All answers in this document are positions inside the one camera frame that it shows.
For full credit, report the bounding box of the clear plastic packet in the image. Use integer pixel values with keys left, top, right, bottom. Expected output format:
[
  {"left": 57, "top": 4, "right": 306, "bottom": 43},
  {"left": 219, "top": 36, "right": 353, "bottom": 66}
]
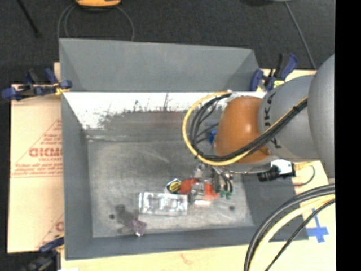
[{"left": 138, "top": 191, "right": 189, "bottom": 217}]

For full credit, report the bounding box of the grey metal bin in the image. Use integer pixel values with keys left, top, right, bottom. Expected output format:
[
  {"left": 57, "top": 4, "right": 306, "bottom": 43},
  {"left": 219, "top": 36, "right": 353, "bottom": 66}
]
[{"left": 58, "top": 38, "right": 309, "bottom": 260}]

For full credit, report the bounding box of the brown cardboard board, red print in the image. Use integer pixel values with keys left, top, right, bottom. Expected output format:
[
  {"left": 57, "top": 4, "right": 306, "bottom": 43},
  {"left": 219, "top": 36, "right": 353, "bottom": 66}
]
[{"left": 6, "top": 62, "right": 66, "bottom": 254}]

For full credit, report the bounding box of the black cylinder on white bracket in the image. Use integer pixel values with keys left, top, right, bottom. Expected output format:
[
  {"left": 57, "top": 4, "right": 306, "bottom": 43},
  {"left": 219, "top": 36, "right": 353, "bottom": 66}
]
[{"left": 257, "top": 159, "right": 297, "bottom": 182}]

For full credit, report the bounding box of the orange-red toy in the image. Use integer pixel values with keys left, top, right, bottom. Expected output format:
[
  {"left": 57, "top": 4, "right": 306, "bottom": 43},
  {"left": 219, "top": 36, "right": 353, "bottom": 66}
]
[{"left": 179, "top": 178, "right": 220, "bottom": 202}]

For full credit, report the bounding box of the yellow and black tape measure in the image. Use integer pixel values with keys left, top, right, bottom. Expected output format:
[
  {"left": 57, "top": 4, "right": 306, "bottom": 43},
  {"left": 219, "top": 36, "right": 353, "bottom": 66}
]
[{"left": 166, "top": 178, "right": 183, "bottom": 194}]

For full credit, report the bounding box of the purple and grey clear thing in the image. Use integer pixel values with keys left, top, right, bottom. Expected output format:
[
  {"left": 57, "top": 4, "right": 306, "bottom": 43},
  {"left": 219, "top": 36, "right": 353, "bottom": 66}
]
[{"left": 115, "top": 204, "right": 148, "bottom": 237}]

